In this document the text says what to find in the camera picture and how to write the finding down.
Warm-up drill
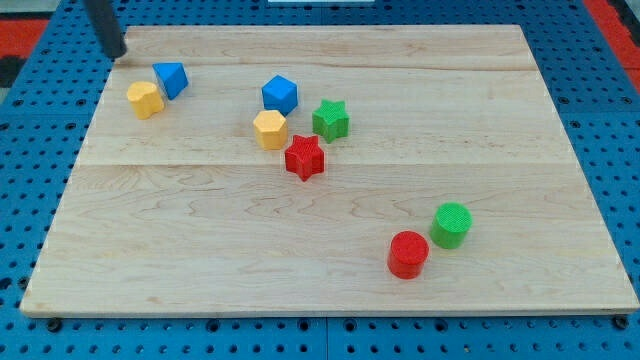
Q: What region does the blue cube block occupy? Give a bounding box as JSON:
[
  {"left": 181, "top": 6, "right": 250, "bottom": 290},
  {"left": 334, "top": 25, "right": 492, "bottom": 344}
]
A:
[{"left": 261, "top": 75, "right": 298, "bottom": 116}]

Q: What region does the red cylinder block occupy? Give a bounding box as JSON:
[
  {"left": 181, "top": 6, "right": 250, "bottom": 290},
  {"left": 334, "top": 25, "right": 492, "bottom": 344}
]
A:
[{"left": 387, "top": 230, "right": 430, "bottom": 279}]

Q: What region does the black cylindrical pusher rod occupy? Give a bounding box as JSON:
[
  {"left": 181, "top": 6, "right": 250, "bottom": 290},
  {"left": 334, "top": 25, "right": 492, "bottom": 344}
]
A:
[{"left": 83, "top": 0, "right": 127, "bottom": 59}]

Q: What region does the green cylinder block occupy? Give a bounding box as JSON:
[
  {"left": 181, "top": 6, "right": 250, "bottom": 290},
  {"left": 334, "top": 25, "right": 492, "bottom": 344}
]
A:
[{"left": 430, "top": 202, "right": 473, "bottom": 249}]

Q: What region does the light wooden board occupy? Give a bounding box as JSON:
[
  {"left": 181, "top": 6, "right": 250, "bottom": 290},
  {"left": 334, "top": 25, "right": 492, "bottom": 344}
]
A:
[{"left": 20, "top": 25, "right": 639, "bottom": 318}]

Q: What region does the yellow heart block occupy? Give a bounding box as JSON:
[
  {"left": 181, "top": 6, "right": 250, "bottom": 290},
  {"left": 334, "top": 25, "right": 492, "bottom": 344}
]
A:
[{"left": 126, "top": 81, "right": 165, "bottom": 120}]

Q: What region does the blue triangle block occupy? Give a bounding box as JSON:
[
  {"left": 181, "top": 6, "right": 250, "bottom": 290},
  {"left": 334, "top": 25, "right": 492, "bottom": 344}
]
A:
[{"left": 152, "top": 62, "right": 189, "bottom": 100}]

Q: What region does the yellow hexagon block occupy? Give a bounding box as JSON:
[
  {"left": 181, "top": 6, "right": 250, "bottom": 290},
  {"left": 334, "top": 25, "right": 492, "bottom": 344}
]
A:
[{"left": 253, "top": 110, "right": 288, "bottom": 150}]

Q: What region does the green star block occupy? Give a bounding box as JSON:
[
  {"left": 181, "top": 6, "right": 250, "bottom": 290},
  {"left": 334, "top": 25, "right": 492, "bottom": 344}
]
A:
[{"left": 312, "top": 99, "right": 350, "bottom": 143}]

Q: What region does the red star block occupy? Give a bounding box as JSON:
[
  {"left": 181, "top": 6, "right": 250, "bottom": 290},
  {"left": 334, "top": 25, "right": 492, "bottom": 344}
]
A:
[{"left": 284, "top": 135, "right": 325, "bottom": 182}]

